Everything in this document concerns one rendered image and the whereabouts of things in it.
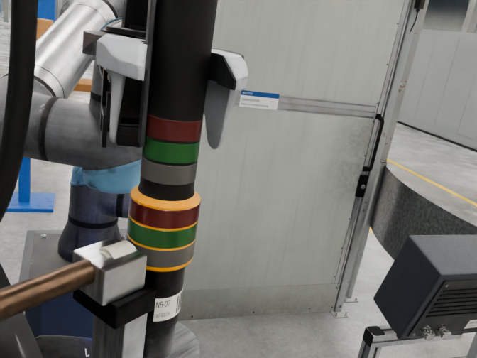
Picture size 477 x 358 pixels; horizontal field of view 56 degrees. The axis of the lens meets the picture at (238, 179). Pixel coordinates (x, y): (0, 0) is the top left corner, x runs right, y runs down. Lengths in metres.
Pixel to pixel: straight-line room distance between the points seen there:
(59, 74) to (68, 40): 0.08
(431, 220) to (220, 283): 1.15
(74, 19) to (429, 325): 0.85
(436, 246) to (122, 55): 0.82
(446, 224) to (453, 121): 8.45
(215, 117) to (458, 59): 10.63
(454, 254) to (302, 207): 1.62
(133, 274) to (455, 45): 10.86
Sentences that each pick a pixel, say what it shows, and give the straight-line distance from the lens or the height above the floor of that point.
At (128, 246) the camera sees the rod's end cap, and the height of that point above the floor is 1.46.
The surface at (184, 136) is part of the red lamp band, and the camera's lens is 0.25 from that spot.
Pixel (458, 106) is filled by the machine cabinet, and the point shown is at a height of 0.76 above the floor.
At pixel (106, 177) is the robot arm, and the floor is 1.41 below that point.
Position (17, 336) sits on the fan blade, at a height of 1.36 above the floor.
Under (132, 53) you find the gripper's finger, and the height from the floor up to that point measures 1.57.
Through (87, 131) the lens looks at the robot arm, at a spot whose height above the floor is 1.46.
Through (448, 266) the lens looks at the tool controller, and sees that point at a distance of 0.93.
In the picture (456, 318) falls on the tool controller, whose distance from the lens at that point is 1.05.
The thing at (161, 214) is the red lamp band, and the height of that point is 1.48.
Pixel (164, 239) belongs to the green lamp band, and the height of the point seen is 1.46.
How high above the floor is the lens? 1.59
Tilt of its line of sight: 18 degrees down
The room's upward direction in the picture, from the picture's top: 9 degrees clockwise
